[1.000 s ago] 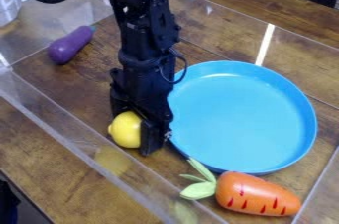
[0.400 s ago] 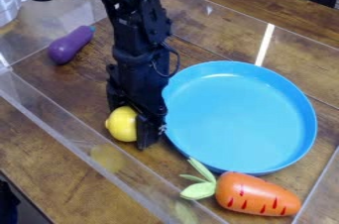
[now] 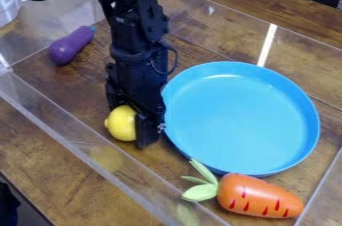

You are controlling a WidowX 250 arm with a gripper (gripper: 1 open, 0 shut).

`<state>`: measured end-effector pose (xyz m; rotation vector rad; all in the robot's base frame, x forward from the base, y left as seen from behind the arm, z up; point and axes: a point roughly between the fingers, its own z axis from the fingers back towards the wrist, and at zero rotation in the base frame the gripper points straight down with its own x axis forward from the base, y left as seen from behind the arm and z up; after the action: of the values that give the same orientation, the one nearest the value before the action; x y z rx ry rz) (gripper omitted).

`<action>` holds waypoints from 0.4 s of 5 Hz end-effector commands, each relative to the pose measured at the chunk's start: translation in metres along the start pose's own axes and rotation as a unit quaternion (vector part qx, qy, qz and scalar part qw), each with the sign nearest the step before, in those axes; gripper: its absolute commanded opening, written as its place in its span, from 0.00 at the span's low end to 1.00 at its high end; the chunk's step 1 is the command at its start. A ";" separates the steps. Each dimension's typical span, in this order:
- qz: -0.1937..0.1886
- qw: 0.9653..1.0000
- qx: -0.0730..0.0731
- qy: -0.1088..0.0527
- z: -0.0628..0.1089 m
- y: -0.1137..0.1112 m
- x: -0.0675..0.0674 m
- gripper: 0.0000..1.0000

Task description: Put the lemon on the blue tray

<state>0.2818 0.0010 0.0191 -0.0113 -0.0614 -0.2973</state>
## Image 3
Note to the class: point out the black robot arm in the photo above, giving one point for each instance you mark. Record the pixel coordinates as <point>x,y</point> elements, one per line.
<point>138,25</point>

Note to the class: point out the purple toy eggplant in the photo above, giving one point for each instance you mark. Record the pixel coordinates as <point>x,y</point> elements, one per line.
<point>65,48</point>

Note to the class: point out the yellow toy lemon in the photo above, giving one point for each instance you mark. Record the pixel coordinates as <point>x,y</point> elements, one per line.
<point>121,123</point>

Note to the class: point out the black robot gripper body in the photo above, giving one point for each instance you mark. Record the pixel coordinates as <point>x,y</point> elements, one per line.
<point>140,75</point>

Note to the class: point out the blue round plastic tray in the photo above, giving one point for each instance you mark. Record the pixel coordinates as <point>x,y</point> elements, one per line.
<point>241,118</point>

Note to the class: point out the orange toy carrot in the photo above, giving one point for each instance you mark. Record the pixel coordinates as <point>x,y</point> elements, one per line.
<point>244,194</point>

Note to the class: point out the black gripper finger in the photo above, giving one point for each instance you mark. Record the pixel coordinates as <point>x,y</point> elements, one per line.
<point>149,126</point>
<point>116,98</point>

